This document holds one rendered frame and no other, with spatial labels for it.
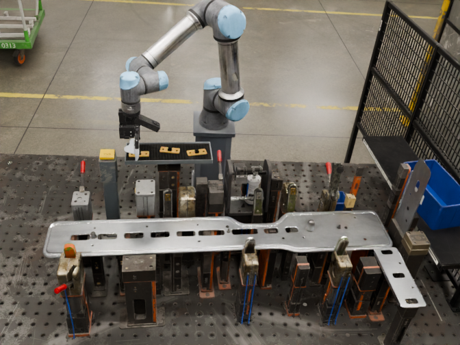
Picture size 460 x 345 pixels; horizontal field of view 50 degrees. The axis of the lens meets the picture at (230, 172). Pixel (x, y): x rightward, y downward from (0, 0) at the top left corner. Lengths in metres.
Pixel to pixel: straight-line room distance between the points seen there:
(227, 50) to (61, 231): 0.99
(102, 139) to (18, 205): 1.78
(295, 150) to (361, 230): 2.26
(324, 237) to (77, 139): 2.79
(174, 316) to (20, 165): 1.33
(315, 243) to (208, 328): 0.55
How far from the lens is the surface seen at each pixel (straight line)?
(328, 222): 2.12
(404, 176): 2.23
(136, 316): 2.05
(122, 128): 2.02
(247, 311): 2.05
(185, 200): 2.02
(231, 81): 2.17
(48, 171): 2.86
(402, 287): 1.97
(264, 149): 4.26
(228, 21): 2.00
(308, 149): 4.35
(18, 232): 2.53
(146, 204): 2.03
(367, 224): 2.16
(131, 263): 1.84
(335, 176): 2.12
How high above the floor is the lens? 2.39
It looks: 37 degrees down
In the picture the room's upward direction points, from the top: 5 degrees clockwise
